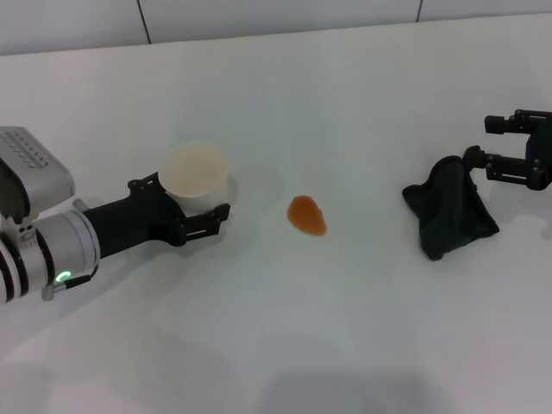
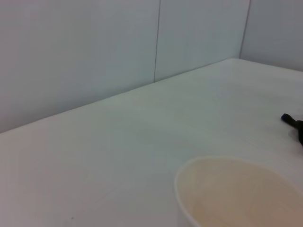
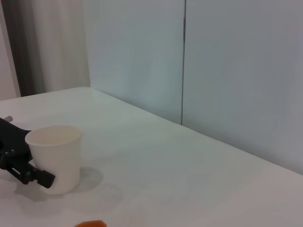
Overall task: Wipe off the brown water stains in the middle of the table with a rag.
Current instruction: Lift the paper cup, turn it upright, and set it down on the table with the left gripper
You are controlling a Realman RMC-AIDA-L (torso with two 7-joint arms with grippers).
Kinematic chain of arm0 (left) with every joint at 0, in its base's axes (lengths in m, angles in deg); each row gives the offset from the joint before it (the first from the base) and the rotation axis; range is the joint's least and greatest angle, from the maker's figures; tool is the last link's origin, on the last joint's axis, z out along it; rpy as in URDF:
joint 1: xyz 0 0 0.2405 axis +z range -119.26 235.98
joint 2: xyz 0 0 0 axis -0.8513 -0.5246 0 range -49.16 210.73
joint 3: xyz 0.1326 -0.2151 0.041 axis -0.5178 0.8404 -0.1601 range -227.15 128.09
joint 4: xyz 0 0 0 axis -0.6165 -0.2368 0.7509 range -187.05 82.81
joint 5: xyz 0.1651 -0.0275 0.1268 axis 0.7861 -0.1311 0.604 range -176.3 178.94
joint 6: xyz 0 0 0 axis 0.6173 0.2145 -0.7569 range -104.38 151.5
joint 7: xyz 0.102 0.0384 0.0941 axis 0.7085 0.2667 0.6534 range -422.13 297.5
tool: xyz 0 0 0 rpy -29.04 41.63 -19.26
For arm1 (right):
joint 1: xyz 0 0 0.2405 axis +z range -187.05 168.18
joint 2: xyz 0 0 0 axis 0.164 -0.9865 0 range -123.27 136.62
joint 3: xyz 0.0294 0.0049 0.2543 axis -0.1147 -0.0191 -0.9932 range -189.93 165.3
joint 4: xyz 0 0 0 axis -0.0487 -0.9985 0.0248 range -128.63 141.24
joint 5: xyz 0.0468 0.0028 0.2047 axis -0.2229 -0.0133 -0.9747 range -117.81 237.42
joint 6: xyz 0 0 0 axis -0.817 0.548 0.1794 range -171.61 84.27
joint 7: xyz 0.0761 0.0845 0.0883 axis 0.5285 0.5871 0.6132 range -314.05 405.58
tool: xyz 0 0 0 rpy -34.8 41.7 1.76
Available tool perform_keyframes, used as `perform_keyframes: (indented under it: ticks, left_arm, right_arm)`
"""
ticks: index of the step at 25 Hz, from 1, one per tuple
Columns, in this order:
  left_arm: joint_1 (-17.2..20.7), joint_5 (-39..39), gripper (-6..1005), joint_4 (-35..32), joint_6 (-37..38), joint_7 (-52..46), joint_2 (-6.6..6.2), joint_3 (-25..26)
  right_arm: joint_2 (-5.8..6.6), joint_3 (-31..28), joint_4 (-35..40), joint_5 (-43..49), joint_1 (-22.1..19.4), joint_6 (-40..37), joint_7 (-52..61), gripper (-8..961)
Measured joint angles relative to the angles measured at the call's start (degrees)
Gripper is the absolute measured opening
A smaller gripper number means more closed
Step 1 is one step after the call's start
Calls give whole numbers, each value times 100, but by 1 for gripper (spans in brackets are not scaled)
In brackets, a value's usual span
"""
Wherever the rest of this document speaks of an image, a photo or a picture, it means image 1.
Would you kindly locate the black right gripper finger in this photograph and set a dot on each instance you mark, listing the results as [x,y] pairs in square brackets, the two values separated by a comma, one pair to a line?
[498,125]
[511,169]

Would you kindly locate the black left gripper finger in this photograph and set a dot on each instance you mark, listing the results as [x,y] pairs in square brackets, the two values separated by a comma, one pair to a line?
[202,224]
[144,183]

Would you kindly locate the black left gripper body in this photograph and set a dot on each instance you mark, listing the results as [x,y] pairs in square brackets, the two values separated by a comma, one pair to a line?
[133,220]

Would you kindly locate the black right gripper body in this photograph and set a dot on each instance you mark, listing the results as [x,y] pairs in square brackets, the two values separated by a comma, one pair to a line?
[541,159]

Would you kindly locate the white paper cup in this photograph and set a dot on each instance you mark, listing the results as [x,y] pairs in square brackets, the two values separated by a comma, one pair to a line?
[194,177]

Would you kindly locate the dark blue rag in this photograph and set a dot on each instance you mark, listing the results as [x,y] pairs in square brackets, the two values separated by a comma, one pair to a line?
[448,211]

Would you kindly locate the brown water stain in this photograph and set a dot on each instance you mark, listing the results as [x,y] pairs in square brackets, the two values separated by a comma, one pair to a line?
[306,215]

